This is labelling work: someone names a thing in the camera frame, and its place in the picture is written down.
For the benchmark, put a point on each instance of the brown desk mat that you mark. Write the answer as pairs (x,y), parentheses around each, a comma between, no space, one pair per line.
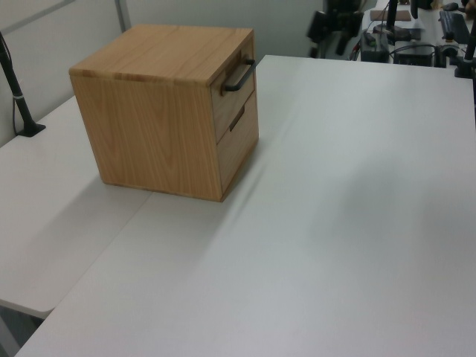
(401,15)

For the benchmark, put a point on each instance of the black stand with round base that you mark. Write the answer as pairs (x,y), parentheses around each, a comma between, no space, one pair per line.
(390,28)

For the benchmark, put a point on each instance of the black electronics box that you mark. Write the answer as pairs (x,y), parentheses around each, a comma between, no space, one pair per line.
(414,56)

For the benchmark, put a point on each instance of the black pole with flat base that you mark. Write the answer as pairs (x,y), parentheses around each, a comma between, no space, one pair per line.
(16,93)

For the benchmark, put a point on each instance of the black clamp camera stand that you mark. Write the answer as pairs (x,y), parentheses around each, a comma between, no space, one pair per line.
(468,56)

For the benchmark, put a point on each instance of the black box with green light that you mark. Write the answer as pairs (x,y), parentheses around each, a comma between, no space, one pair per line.
(373,46)

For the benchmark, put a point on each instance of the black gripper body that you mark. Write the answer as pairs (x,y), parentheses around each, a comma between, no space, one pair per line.
(344,15)

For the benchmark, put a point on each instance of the wooden two-drawer cabinet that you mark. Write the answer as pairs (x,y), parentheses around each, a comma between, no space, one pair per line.
(148,122)

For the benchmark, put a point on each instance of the black keyboard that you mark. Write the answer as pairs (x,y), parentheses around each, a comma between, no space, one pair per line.
(454,25)

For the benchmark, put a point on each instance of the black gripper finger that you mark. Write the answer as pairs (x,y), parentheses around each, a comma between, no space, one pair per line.
(341,44)
(352,41)

